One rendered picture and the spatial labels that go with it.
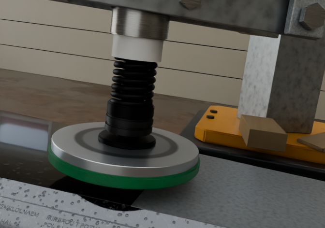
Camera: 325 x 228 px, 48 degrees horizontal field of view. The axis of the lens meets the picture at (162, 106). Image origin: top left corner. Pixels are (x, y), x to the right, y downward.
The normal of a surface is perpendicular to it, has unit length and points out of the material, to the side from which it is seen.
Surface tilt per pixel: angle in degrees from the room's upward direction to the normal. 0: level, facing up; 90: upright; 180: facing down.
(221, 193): 0
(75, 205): 45
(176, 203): 0
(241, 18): 90
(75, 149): 0
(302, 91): 90
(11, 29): 90
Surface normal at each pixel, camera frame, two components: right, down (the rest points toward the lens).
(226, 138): -0.23, 0.15
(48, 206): -0.06, -0.58
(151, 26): 0.45, 0.22
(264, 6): 0.18, 0.21
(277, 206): 0.12, -0.98
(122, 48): -0.48, 0.11
